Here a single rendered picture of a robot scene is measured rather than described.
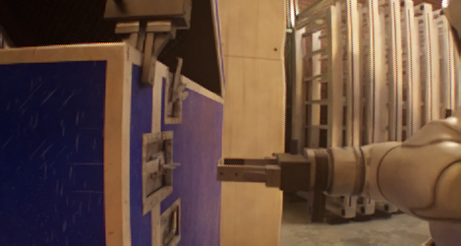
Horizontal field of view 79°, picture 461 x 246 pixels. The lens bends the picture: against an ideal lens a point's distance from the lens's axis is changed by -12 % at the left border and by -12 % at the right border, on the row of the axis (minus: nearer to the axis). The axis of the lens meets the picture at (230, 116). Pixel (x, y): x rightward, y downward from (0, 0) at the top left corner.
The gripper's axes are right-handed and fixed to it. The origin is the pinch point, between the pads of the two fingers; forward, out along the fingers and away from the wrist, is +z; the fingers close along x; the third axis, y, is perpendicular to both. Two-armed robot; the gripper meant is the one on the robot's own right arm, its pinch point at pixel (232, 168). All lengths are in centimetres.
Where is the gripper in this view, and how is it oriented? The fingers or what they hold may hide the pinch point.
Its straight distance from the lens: 58.0
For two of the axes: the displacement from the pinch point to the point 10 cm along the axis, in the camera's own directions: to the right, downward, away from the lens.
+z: -10.0, -0.2, 0.9
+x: -0.9, -0.1, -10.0
